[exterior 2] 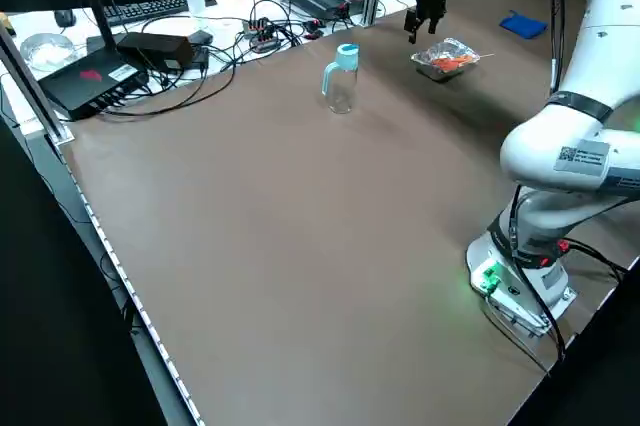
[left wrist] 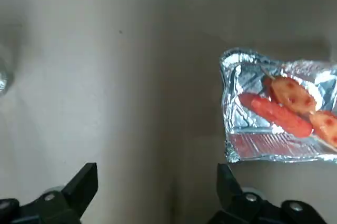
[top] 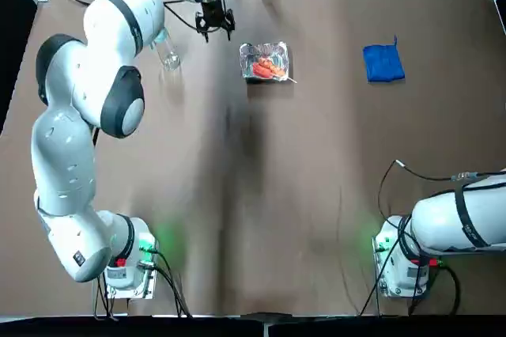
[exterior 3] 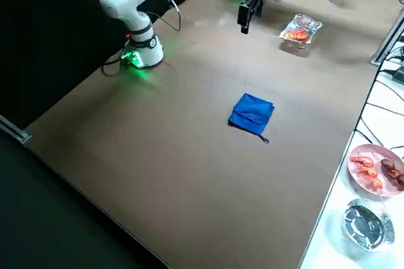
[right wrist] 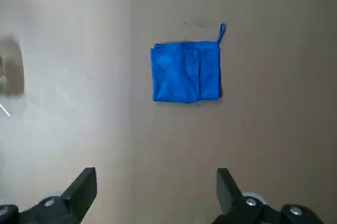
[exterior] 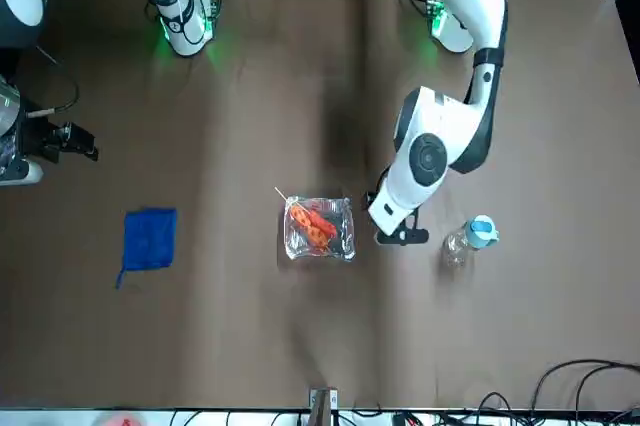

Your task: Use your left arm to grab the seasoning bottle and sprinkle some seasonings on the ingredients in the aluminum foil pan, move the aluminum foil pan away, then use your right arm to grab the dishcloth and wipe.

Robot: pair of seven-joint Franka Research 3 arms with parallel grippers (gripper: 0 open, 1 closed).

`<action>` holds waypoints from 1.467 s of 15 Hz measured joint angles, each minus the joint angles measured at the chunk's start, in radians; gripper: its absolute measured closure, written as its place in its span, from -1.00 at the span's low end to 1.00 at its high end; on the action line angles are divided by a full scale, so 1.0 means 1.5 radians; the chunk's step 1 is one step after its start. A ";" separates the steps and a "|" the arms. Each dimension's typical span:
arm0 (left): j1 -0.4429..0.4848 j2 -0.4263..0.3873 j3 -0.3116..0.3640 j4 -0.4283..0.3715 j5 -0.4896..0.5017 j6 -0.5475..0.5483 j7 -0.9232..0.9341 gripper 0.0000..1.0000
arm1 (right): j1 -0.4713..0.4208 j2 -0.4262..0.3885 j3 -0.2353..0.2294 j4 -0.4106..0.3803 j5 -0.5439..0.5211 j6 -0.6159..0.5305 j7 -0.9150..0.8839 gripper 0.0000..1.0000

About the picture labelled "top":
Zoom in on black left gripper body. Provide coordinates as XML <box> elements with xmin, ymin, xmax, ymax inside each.
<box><xmin>199</xmin><ymin>0</ymin><xmax>232</xmax><ymax>32</ymax></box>

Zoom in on aluminum foil pan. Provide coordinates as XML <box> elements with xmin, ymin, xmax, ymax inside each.
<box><xmin>239</xmin><ymin>40</ymin><xmax>292</xmax><ymax>84</ymax></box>

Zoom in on clear seasoning bottle blue lid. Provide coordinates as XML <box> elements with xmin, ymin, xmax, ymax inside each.
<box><xmin>152</xmin><ymin>30</ymin><xmax>183</xmax><ymax>72</ymax></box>

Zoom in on blue dishcloth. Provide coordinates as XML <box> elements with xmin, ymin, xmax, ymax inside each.
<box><xmin>362</xmin><ymin>35</ymin><xmax>406</xmax><ymax>84</ymax></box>

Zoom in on orange sausage skewers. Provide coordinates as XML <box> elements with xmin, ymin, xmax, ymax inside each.
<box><xmin>251</xmin><ymin>58</ymin><xmax>298</xmax><ymax>84</ymax></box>

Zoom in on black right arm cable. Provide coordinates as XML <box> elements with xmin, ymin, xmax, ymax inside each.
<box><xmin>377</xmin><ymin>160</ymin><xmax>481</xmax><ymax>231</ymax></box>

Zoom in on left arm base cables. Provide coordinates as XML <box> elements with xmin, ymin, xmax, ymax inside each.
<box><xmin>93</xmin><ymin>248</ymin><xmax>194</xmax><ymax>320</ymax></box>

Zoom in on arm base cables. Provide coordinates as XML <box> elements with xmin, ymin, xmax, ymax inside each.
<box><xmin>357</xmin><ymin>233</ymin><xmax>462</xmax><ymax>316</ymax></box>
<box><xmin>93</xmin><ymin>248</ymin><xmax>194</xmax><ymax>320</ymax></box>

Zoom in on black table edge bracket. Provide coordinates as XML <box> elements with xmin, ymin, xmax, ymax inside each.
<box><xmin>240</xmin><ymin>312</ymin><xmax>294</xmax><ymax>326</ymax></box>

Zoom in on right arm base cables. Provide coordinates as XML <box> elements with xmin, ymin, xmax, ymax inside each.
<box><xmin>357</xmin><ymin>233</ymin><xmax>462</xmax><ymax>316</ymax></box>

